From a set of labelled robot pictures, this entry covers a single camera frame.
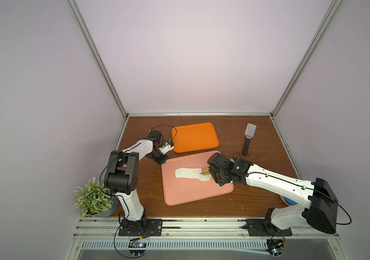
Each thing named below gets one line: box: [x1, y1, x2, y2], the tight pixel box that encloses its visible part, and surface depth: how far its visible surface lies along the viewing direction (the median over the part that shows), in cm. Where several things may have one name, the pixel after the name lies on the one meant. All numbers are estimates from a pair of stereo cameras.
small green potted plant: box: [73, 176, 120, 218], surface depth 68 cm
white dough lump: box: [174, 167, 212, 181], surface depth 91 cm
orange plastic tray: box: [172, 122, 220, 154], surface depth 108 cm
